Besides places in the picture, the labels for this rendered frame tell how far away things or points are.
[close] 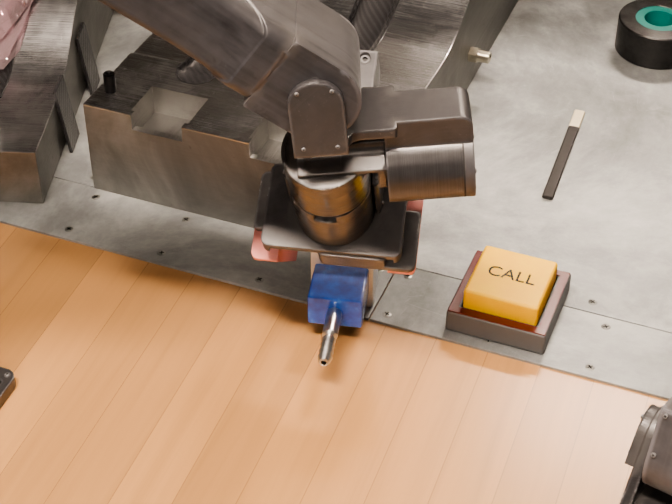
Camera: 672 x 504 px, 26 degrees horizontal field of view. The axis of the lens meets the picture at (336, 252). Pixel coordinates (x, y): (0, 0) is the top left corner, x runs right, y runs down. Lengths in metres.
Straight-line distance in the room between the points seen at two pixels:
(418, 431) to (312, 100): 0.29
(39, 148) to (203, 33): 0.41
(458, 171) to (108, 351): 0.34
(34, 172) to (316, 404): 0.34
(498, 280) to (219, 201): 0.26
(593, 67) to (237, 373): 0.54
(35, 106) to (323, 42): 0.46
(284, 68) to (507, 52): 0.61
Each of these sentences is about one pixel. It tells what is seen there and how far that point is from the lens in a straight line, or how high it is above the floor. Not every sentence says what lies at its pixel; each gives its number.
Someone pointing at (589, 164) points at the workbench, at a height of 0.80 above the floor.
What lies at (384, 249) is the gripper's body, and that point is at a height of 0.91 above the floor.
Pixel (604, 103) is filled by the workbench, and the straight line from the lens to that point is 1.42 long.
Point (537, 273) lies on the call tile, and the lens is 1.15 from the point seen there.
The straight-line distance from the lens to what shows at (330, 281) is 1.13.
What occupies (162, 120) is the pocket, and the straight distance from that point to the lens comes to 1.27.
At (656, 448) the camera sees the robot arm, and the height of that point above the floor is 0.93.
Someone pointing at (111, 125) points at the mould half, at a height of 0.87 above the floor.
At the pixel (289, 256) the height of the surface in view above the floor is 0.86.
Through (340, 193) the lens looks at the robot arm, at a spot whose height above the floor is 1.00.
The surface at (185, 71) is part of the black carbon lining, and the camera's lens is 1.29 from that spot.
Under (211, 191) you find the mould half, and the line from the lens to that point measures 1.24.
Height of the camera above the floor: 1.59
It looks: 40 degrees down
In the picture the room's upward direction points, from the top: straight up
